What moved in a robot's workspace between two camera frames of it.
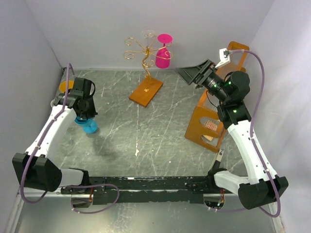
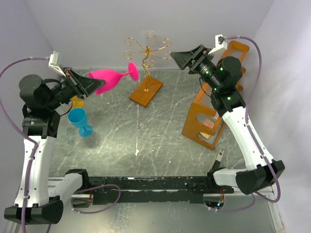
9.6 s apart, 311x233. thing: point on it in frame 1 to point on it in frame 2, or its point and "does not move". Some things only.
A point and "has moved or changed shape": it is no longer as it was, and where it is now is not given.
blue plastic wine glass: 90,125 has moved or changed shape
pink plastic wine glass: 163,56 to 112,77
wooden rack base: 146,91 does not move
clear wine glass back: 148,35 does not move
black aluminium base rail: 148,190 does not move
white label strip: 220,155 does not move
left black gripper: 92,113 to 82,85
